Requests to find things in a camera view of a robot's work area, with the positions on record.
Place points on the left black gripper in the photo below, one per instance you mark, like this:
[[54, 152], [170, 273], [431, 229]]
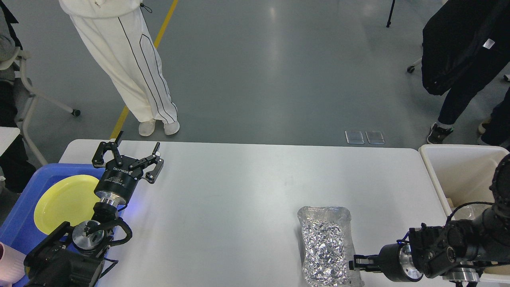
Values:
[[118, 179]]

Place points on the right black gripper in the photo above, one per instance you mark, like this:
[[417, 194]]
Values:
[[394, 261]]

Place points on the silver foil bag front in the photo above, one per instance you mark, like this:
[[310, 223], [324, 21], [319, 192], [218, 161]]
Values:
[[328, 247]]

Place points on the yellow plastic plate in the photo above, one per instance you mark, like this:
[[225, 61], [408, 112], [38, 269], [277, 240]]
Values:
[[71, 199]]

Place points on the pink cup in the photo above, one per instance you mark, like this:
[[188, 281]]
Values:
[[11, 265]]

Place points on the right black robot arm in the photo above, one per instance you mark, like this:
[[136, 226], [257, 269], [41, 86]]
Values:
[[459, 251]]

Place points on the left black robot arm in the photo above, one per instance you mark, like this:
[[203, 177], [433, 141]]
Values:
[[74, 256]]

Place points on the seated person at left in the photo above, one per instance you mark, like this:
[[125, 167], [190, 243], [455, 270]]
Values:
[[14, 162]]

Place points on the blue plastic tray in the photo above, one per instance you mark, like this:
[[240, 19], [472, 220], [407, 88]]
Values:
[[19, 230]]

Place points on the white side table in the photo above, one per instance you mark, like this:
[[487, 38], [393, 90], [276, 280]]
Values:
[[7, 137]]

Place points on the floor socket plate left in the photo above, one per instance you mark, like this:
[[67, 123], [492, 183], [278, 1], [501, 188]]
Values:
[[354, 137]]

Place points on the floor socket plate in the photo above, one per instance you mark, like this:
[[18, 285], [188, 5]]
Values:
[[354, 137], [375, 137]]

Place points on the floor socket plate right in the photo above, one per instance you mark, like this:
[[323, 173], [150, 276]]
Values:
[[375, 137]]

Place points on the beige plastic bin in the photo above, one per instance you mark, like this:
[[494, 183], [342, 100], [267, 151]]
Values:
[[462, 175]]

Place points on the person in white trousers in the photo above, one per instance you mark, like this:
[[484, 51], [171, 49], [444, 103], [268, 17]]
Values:
[[116, 34]]

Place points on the office chair left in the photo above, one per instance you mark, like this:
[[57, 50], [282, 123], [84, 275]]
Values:
[[26, 98]]

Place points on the person at right edge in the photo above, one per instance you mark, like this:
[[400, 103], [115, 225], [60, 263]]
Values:
[[498, 130]]

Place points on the white office chair right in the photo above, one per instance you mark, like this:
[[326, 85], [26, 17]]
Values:
[[414, 65]]

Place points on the black tripod leg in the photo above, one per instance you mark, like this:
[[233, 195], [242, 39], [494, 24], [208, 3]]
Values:
[[390, 14]]

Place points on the person with black sneakers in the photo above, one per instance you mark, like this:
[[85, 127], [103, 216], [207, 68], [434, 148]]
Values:
[[465, 46]]

